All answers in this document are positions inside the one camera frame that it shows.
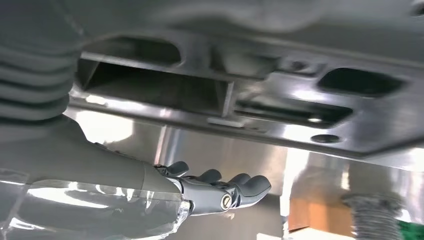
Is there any stainless steel workbench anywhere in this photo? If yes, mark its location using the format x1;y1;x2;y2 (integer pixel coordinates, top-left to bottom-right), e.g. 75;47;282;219
64;107;424;240

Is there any brown cardboard box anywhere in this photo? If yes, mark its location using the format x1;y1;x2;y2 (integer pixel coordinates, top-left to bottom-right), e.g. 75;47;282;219
288;195;355;233

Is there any grey ribbed cylinder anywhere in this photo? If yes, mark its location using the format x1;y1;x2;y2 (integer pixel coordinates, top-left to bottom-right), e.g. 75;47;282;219
341;193;403;240

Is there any green object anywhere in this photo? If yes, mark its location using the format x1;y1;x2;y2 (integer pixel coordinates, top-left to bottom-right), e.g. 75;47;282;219
397;220;424;240

